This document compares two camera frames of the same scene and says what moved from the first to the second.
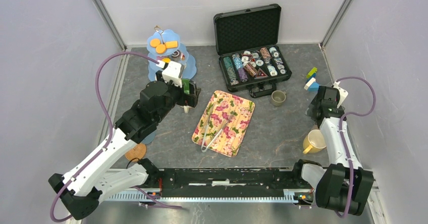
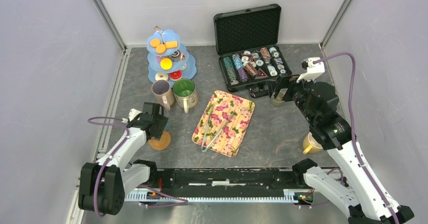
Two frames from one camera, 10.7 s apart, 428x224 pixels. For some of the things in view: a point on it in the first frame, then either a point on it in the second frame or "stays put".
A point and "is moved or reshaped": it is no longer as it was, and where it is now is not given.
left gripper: (191, 99) -> (162, 121)
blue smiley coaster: (149, 139) is moved or reshaped
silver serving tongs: (220, 131) stays put
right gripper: (309, 110) -> (275, 85)
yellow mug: (314, 142) stays put
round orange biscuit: (155, 42) stays put
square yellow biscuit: (171, 44) stays put
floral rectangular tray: (224, 123) stays put
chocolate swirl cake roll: (176, 55) stays put
